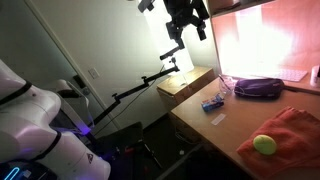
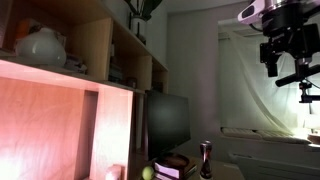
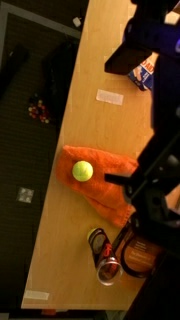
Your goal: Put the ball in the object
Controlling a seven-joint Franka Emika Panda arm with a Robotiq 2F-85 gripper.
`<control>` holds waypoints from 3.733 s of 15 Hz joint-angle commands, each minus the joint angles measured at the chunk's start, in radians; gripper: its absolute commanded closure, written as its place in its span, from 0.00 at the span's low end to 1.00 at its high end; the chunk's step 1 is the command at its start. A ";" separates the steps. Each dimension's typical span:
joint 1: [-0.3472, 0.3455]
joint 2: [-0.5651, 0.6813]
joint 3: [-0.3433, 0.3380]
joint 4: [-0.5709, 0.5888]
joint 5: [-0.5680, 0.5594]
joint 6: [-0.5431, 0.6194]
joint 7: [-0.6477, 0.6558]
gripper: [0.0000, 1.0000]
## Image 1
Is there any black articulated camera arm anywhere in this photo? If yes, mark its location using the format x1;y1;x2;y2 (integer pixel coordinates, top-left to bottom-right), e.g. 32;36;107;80
91;57;181;128

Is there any white tape strip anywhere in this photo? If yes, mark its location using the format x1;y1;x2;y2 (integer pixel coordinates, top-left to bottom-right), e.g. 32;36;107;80
210;113;227;127

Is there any clear plastic cup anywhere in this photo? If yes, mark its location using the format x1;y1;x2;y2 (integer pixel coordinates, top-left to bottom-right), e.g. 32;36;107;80
218;75;235;98

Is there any purple zip pouch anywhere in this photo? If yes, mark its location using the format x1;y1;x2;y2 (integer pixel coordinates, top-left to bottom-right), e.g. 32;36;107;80
233;77;286;100

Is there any white keyboard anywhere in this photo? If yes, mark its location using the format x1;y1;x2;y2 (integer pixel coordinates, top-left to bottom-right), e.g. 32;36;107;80
259;67;309;83

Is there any black stand base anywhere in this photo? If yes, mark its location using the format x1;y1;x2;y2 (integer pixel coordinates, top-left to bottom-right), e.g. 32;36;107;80
95;121;162;180

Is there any black stereo camera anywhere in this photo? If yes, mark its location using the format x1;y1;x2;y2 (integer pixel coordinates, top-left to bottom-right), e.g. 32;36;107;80
159;46;181;62

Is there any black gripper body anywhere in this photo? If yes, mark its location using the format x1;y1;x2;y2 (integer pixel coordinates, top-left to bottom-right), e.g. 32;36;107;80
162;0;203;30

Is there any cardboard box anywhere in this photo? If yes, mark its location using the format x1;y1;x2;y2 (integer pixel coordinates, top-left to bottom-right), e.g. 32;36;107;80
156;65;217;113

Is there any orange terry towel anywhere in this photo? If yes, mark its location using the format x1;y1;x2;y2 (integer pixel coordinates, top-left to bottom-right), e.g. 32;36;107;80
236;106;320;180

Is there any small white bottle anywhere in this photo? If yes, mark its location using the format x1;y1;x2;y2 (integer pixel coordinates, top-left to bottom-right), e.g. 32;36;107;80
309;65;320;88

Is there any white wall switch plate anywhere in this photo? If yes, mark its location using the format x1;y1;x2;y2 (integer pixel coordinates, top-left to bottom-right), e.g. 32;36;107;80
87;67;101;80

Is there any black door handle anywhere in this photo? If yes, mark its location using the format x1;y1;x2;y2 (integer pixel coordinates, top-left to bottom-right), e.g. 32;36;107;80
72;74;92;98

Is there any small blue printed box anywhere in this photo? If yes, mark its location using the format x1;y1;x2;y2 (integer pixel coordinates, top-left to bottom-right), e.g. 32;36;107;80
200;94;225;113

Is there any yellow-green tennis ball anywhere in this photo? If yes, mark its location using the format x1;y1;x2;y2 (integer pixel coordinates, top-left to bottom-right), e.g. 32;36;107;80
252;134;278;156

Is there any wooden desk shelf unit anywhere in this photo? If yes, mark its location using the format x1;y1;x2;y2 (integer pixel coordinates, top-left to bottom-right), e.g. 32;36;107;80
205;0;320;84

